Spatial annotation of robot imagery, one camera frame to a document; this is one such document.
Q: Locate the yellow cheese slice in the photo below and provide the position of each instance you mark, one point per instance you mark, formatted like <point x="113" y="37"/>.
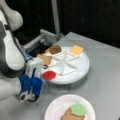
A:
<point x="77" y="50"/>

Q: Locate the brown meat patty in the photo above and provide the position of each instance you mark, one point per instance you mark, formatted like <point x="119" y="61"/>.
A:
<point x="55" y="49"/>

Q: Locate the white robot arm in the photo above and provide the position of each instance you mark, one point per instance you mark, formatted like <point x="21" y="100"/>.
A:
<point x="19" y="72"/>

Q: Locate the brown toast slice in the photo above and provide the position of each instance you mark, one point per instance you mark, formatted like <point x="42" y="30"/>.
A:
<point x="46" y="59"/>
<point x="69" y="116"/>

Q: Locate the green lettuce leaf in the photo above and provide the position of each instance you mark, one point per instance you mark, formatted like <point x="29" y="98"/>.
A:
<point x="78" y="109"/>

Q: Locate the red tomato slice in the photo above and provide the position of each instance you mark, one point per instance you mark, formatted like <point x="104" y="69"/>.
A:
<point x="49" y="75"/>

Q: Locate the white sectioned round tray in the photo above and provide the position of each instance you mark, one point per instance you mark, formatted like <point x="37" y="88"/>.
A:
<point x="69" y="68"/>

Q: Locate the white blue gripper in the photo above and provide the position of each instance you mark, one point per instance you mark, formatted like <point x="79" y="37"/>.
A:
<point x="31" y="83"/>

